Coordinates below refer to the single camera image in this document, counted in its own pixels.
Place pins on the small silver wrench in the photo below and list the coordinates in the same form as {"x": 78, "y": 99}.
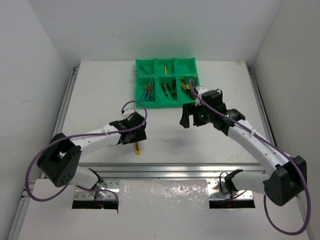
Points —
{"x": 144, "y": 70}

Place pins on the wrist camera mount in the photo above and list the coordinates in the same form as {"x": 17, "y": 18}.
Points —
{"x": 127, "y": 112}
{"x": 199, "y": 90}

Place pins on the large yellow box cutter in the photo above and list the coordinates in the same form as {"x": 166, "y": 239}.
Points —
{"x": 137, "y": 148}

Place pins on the green six-compartment bin tray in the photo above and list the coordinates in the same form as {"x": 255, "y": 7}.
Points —
{"x": 164, "y": 83}

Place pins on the yellow handled pliers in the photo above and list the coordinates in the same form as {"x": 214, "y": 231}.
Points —
{"x": 184, "y": 85}

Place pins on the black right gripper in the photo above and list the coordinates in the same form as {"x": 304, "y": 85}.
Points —
{"x": 189, "y": 109}

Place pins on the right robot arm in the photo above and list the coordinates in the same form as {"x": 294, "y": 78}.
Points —
{"x": 284, "y": 177}

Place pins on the blue screwdriver thin shaft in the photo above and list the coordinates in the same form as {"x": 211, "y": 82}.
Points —
{"x": 151, "y": 99}

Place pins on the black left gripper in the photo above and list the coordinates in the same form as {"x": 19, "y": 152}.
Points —
{"x": 136, "y": 135}

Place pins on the aluminium rail frame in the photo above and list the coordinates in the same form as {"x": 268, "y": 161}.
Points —
{"x": 170, "y": 152}

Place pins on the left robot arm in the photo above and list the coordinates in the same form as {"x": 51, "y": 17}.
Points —
{"x": 60, "y": 161}

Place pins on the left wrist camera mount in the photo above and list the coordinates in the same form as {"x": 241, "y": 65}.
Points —
{"x": 127, "y": 112}

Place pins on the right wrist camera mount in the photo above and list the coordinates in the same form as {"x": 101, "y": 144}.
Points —
{"x": 199, "y": 90}

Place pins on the black green precision screwdriver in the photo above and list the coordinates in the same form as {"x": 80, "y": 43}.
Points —
{"x": 170, "y": 90}

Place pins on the small yellow box cutter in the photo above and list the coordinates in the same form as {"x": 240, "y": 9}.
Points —
{"x": 165, "y": 69}

